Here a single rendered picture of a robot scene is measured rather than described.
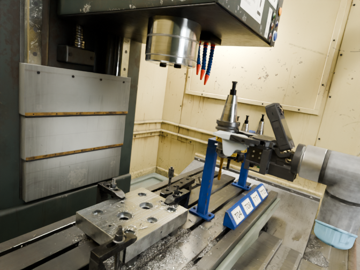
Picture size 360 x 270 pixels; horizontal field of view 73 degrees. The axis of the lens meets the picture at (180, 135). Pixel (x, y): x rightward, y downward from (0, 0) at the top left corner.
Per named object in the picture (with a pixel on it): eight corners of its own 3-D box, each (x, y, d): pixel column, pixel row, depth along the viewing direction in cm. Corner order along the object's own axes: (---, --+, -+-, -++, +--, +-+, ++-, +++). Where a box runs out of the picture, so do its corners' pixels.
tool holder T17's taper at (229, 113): (222, 118, 67) (226, 94, 66) (238, 121, 65) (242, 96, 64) (217, 119, 63) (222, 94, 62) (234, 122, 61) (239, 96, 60)
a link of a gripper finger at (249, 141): (227, 141, 58) (265, 149, 55) (229, 135, 58) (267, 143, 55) (231, 137, 62) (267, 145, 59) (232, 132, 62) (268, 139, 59)
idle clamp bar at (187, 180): (193, 190, 124) (195, 178, 122) (165, 209, 102) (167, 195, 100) (185, 187, 126) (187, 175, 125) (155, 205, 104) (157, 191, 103)
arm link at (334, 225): (353, 235, 56) (368, 192, 54) (352, 259, 47) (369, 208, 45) (316, 220, 61) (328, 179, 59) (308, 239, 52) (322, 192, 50)
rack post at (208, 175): (215, 216, 101) (227, 148, 95) (208, 221, 97) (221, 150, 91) (195, 207, 107) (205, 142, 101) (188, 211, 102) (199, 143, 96)
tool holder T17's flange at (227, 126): (219, 126, 69) (220, 118, 68) (240, 130, 66) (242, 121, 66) (212, 128, 63) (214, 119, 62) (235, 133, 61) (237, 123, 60)
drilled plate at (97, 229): (186, 222, 87) (188, 209, 86) (124, 263, 64) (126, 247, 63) (140, 198, 100) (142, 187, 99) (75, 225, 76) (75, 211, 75)
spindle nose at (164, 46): (170, 67, 86) (174, 31, 84) (205, 70, 76) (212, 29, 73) (133, 59, 74) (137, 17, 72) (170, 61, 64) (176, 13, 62)
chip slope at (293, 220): (309, 236, 148) (320, 197, 143) (282, 315, 92) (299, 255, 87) (189, 186, 197) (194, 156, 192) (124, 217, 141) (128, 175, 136)
